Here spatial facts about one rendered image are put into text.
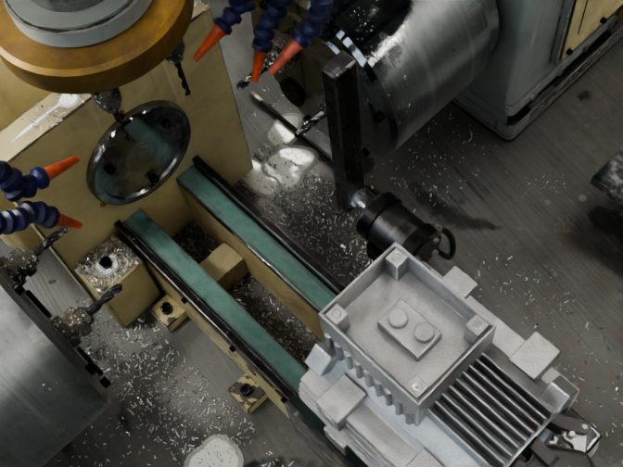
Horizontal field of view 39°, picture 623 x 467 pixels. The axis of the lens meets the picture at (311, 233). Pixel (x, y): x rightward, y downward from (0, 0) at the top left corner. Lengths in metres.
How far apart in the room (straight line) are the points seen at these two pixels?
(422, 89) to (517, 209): 0.31
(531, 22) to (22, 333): 0.68
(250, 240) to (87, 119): 0.26
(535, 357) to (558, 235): 0.42
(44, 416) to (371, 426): 0.31
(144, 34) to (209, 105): 0.38
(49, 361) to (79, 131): 0.27
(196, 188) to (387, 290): 0.41
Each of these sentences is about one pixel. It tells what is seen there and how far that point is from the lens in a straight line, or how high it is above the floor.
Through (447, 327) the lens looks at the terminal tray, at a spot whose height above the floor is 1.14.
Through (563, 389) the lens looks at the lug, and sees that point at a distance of 0.81.
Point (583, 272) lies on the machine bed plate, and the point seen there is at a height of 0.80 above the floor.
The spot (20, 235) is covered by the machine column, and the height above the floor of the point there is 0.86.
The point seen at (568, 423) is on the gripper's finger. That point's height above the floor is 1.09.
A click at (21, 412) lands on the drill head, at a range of 0.88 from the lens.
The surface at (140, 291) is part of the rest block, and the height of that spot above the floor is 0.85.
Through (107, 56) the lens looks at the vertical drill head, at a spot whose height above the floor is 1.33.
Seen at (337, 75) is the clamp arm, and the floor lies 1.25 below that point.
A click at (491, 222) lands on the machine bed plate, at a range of 1.23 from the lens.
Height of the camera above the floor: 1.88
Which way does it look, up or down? 62 degrees down
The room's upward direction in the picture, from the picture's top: 11 degrees counter-clockwise
